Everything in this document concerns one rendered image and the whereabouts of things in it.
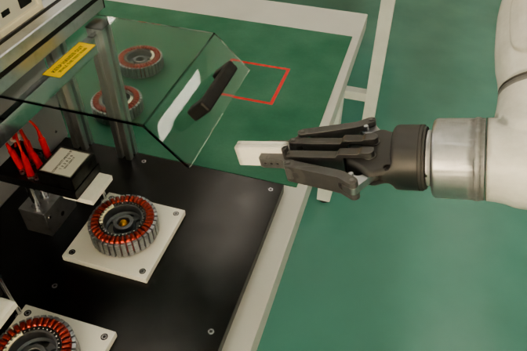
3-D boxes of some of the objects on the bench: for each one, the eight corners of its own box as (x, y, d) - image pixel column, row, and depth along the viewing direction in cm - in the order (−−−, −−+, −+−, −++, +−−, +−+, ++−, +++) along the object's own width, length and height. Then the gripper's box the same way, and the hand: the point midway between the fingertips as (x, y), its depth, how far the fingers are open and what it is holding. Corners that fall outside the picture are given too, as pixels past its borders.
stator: (171, 215, 90) (168, 200, 88) (139, 266, 82) (136, 251, 80) (114, 200, 93) (109, 186, 90) (78, 248, 85) (72, 233, 82)
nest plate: (186, 215, 92) (185, 210, 91) (147, 284, 81) (145, 279, 80) (110, 196, 95) (108, 191, 94) (63, 260, 85) (61, 255, 84)
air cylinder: (78, 205, 94) (70, 183, 90) (52, 237, 88) (44, 215, 85) (52, 199, 95) (45, 177, 91) (27, 229, 89) (17, 208, 86)
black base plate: (283, 192, 99) (284, 184, 97) (114, 622, 53) (110, 619, 52) (67, 144, 109) (65, 136, 108) (-228, 470, 64) (-240, 463, 62)
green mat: (352, 37, 144) (352, 36, 143) (296, 187, 100) (296, 186, 100) (56, -7, 164) (56, -8, 164) (-97, 102, 121) (-97, 101, 121)
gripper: (425, 222, 56) (227, 208, 65) (436, 148, 65) (262, 145, 75) (421, 169, 52) (210, 162, 61) (434, 97, 61) (248, 101, 70)
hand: (263, 153), depth 66 cm, fingers closed
